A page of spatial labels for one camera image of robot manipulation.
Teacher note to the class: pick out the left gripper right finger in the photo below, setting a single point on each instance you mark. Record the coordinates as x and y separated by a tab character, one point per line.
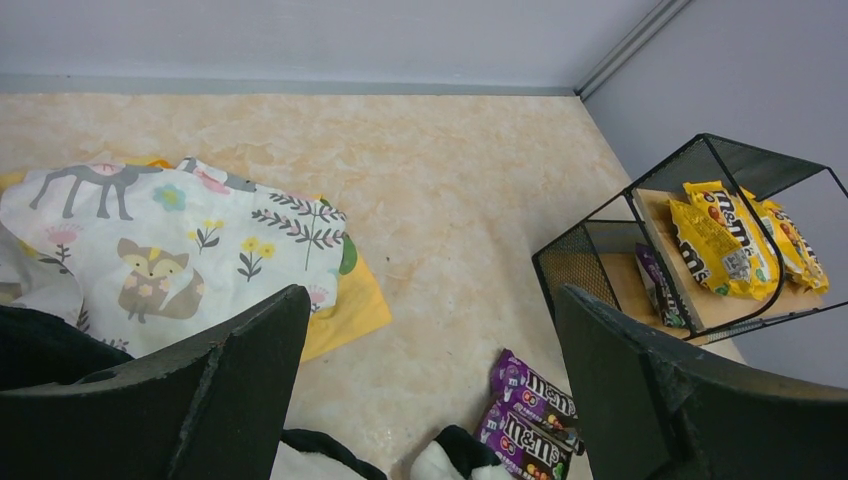
651	406

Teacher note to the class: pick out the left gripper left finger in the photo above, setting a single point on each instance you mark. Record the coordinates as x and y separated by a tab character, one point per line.
211	406

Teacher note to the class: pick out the yellow m&m bag front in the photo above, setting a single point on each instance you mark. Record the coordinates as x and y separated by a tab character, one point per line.
730	212

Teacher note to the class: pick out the yellow candy bag barcode side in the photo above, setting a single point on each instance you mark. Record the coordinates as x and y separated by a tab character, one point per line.
714	258

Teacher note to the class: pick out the purple candy bag lower shelf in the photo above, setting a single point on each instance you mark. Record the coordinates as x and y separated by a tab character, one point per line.
657	287

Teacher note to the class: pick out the yellow candy bag shelf left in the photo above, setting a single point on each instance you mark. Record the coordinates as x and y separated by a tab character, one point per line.
800	261

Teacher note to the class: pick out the purple m&m bag left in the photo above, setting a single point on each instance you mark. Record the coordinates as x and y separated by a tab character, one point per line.
524	451

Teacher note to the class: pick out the purple m&m bag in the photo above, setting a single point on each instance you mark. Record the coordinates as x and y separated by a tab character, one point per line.
544	405
524	451

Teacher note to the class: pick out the purple m&m bag middle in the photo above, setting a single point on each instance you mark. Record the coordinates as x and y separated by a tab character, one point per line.
544	405

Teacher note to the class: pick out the yellow cloth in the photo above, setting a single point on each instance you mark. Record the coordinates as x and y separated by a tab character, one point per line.
351	311

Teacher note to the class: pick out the animal print white cloth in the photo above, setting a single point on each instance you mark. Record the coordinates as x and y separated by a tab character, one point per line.
179	252

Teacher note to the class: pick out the black wire mesh shelf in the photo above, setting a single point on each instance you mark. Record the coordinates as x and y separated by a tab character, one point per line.
597	254

